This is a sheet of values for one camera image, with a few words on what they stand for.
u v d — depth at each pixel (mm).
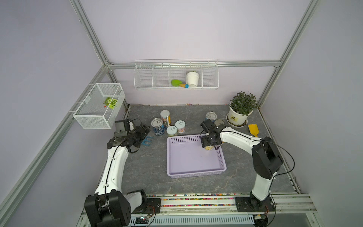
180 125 1019
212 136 669
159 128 963
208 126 743
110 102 800
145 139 994
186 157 913
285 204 758
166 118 964
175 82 1013
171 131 990
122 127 602
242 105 943
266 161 483
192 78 921
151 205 728
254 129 1050
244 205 739
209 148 913
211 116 992
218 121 976
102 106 818
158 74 973
